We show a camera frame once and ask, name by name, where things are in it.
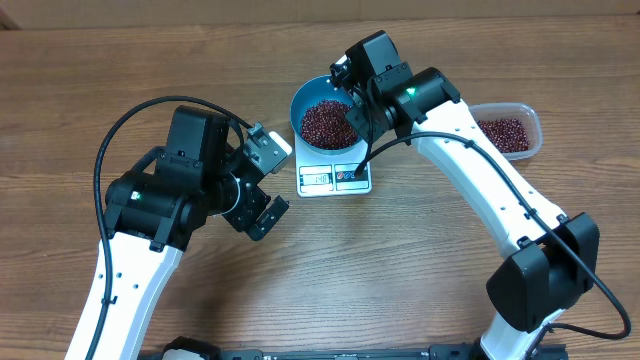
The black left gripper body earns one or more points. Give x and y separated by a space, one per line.
231 201

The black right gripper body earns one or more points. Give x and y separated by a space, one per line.
366 124

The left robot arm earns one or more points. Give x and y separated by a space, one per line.
210 165

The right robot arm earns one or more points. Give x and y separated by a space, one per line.
548 258

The red beans in bowl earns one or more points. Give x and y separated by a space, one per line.
324 126

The blue metal bowl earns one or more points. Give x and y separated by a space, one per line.
311 93

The white digital kitchen scale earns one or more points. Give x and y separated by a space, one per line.
322 173

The clear plastic container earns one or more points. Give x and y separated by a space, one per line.
526 114

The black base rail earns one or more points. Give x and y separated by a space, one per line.
189 348

